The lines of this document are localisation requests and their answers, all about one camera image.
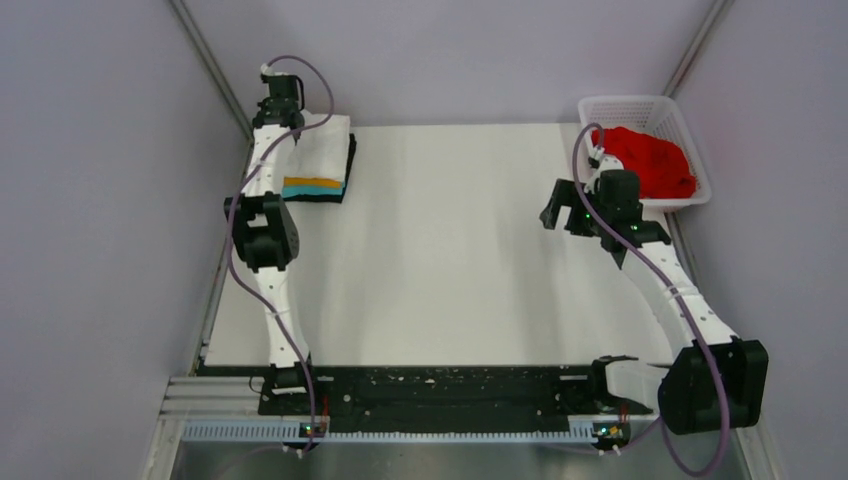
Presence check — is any white t-shirt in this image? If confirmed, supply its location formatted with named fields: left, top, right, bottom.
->
left=285, top=115, right=351, bottom=183

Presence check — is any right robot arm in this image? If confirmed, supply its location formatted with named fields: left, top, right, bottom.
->
left=539, top=170, right=769, bottom=435

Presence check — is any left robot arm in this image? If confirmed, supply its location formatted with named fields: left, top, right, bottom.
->
left=224, top=66, right=321, bottom=414

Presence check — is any red t-shirt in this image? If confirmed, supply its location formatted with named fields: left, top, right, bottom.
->
left=591, top=127, right=697, bottom=199

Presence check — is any orange folded t-shirt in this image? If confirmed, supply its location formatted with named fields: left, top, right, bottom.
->
left=284, top=177, right=346, bottom=189

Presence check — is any teal folded t-shirt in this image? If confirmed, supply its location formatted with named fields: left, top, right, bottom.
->
left=282, top=187, right=345, bottom=198

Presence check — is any white plastic basket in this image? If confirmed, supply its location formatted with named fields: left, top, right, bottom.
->
left=578, top=95, right=712, bottom=212

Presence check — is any black folded t-shirt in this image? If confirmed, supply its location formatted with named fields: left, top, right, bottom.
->
left=282, top=133, right=358, bottom=204

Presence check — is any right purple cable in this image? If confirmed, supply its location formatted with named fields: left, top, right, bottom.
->
left=571, top=123, right=732, bottom=478

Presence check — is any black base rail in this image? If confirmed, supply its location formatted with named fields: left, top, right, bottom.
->
left=258, top=366, right=650, bottom=434

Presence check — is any white slotted cable duct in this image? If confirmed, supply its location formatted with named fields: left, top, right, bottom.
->
left=182, top=420, right=596, bottom=443

